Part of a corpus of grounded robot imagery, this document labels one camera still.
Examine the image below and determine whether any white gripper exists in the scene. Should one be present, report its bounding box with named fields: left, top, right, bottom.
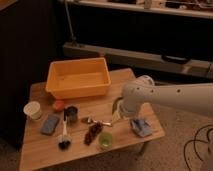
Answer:
left=111, top=106, right=124, bottom=124

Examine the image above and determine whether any metal clip tool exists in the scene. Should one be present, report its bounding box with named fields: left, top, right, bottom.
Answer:
left=81, top=117, right=112, bottom=127

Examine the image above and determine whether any grey shelf rail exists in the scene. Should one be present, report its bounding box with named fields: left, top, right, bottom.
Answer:
left=63, top=42, right=213, bottom=79

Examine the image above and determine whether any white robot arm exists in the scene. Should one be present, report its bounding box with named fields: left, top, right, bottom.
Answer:
left=112, top=75, right=213, bottom=123

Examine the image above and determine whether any green cucumber toy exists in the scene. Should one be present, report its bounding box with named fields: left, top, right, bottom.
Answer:
left=112, top=97, right=123, bottom=114

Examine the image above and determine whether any black cable on floor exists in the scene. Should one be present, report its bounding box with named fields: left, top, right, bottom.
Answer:
left=183, top=124, right=213, bottom=171

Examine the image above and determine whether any blue sponge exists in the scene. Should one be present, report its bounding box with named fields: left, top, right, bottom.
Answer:
left=40, top=115, right=59, bottom=136

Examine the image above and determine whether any white paper cup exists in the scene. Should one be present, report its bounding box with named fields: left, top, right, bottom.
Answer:
left=23, top=101, right=42, bottom=120

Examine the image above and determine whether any orange round fruit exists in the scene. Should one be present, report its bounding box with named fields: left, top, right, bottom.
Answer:
left=52, top=100, right=65, bottom=111

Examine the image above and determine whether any orange plastic tray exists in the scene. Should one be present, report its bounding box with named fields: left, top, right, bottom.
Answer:
left=46, top=57, right=111, bottom=99

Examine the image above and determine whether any small metal can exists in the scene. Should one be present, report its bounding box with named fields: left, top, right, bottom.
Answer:
left=65, top=106, right=78, bottom=123

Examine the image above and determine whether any wooden table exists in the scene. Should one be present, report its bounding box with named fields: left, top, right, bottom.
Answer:
left=19, top=68, right=165, bottom=171

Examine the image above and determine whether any dark red grape bunch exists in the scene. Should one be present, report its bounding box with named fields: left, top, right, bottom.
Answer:
left=84, top=122, right=103, bottom=145

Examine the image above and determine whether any blue crumpled cloth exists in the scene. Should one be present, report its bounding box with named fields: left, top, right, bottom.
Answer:
left=130, top=119, right=152, bottom=137

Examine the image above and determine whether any white handled black brush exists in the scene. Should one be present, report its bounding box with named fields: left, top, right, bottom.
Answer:
left=58, top=118, right=71, bottom=150

